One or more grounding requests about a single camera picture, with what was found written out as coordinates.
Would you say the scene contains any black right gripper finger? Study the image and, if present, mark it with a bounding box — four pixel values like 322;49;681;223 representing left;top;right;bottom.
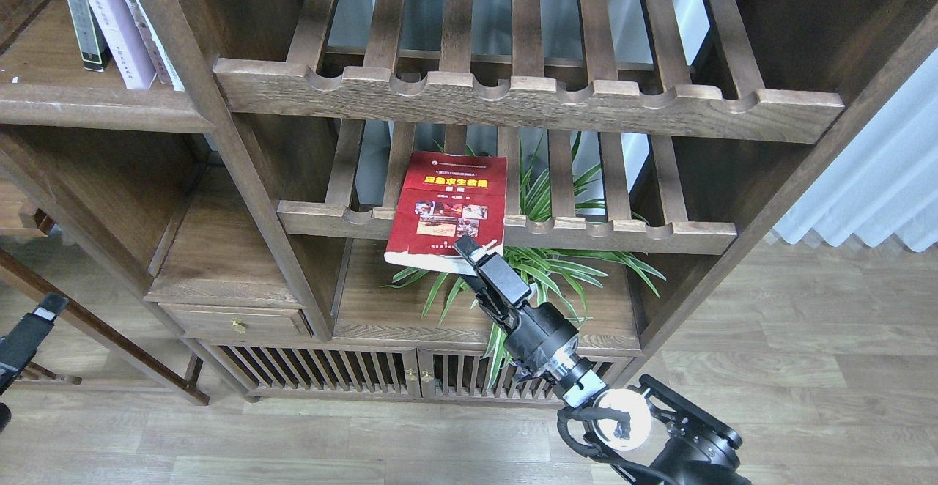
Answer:
454;235;531;311

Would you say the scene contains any white plant pot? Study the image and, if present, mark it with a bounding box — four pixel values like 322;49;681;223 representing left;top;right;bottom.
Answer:
476;274;543;308

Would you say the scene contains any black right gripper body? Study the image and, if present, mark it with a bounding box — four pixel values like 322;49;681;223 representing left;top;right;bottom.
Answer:
475;294;582;384

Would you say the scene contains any brass drawer knob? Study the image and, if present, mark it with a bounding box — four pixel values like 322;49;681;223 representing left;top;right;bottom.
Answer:
231;319;248;334

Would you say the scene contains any green spider plant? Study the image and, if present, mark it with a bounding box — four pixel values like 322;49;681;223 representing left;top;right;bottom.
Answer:
383;133;666;388

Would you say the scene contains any wooden furniture at left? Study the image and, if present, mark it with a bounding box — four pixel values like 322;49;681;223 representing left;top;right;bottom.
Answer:
0;177;210;407

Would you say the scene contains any white curtain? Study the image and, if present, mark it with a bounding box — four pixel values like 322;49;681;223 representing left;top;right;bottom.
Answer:
772;52;937;252

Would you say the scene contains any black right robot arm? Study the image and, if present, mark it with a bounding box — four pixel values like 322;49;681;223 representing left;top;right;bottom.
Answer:
455;235;747;484

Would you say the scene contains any dark wooden bookshelf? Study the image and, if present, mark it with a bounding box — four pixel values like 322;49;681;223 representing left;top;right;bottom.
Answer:
2;0;936;404

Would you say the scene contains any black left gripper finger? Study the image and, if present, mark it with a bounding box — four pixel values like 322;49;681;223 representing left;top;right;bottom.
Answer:
1;292;70;390

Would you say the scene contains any yellow and black book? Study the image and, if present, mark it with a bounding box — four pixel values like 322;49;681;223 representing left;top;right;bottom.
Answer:
67;0;111;72

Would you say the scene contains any white and purple book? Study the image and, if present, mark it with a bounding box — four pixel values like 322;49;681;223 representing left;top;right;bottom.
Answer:
88;0;155;90

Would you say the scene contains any red cover book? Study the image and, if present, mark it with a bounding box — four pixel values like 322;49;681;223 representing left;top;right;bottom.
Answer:
384;151;507;275

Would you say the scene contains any white book upright on shelf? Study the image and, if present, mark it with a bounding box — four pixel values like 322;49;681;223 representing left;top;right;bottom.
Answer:
125;0;185;92

